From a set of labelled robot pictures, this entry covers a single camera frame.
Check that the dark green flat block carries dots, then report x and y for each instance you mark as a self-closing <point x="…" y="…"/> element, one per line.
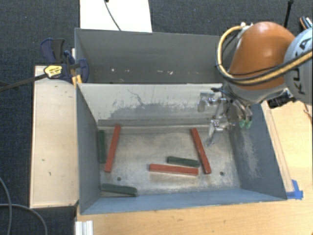
<point x="183" y="161"/>
<point x="119" y="189"/>
<point x="102" y="146"/>

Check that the red-brown flat block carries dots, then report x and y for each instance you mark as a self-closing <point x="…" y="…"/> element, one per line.
<point x="173" y="169"/>
<point x="201" y="150"/>
<point x="113" y="148"/>

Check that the black cylinder on white bracket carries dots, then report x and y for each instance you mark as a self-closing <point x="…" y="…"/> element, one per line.
<point x="278" y="101"/>

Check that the grey metal bin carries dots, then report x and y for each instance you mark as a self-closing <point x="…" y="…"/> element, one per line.
<point x="156" y="141"/>

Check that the pale wood board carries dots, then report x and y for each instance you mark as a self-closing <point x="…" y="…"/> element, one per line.
<point x="53" y="141"/>

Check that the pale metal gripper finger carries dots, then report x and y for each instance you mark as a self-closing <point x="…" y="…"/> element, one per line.
<point x="212" y="136"/>
<point x="203" y="103"/>

